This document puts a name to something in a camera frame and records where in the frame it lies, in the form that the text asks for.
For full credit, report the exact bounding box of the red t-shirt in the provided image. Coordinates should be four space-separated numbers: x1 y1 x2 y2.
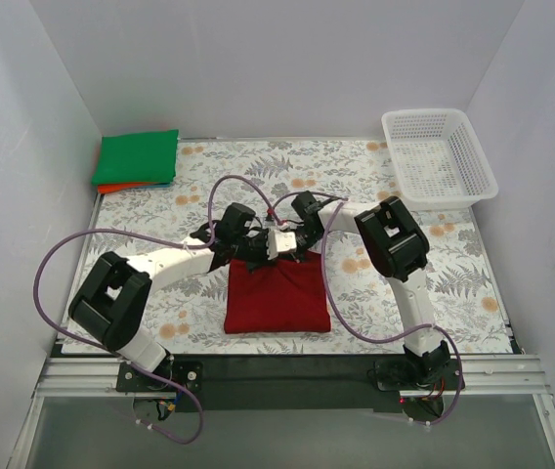
224 252 331 335

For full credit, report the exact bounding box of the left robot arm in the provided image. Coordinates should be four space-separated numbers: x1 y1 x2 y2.
68 203 280 372

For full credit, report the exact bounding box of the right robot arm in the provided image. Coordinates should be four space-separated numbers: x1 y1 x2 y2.
291 191 450 385

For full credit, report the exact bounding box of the floral patterned table mat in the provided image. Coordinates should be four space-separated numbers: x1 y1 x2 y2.
76 141 512 355

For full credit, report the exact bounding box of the green folded t-shirt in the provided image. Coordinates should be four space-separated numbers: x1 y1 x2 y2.
91 129 179 186

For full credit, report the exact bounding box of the white plastic basket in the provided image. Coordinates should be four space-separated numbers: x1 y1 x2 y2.
381 108 498 211

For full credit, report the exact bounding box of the orange folded t-shirt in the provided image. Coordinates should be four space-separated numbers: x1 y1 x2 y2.
97 183 150 194

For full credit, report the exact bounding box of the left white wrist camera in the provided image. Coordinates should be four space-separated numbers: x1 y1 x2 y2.
267 229 297 260

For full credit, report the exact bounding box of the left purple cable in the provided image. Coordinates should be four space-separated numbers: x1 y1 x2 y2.
32 174 285 445

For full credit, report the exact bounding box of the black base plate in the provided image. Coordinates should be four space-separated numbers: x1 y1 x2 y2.
114 354 466 414

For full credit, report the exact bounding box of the aluminium rail frame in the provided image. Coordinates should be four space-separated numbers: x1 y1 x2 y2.
27 354 555 462

